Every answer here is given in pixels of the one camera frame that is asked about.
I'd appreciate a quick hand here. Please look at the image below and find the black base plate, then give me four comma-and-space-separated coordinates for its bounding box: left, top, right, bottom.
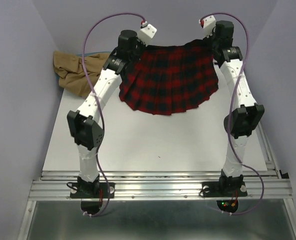
199, 181, 248, 198
66, 182, 115, 199

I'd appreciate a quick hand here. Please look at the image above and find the aluminium rail frame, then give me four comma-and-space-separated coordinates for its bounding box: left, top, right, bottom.
18, 127, 296, 240

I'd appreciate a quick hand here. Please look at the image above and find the tan skirt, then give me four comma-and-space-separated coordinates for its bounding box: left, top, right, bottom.
53, 51, 110, 99

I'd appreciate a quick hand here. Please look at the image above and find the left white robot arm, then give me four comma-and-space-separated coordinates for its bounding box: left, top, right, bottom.
67, 24, 157, 198

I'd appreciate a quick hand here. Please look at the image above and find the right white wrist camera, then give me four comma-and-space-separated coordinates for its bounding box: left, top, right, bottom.
200, 15, 216, 38

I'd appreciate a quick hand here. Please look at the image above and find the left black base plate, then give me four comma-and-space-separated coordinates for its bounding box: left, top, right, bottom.
66, 182, 115, 199

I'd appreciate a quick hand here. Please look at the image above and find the teal plastic basket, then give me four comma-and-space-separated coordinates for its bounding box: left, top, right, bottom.
53, 50, 110, 85

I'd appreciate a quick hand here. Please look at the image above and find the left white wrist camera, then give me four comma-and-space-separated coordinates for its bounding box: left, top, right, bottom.
137, 24, 157, 46

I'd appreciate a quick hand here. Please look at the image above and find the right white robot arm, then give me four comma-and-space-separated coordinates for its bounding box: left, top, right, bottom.
200, 15, 265, 198

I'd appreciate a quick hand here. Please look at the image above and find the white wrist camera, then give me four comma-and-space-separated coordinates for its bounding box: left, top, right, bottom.
137, 24, 157, 46
200, 15, 216, 38

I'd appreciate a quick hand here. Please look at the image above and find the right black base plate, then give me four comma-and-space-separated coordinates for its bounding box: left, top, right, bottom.
199, 181, 248, 198

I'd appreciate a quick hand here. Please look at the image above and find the red plaid skirt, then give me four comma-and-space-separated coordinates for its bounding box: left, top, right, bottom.
119, 39, 219, 116

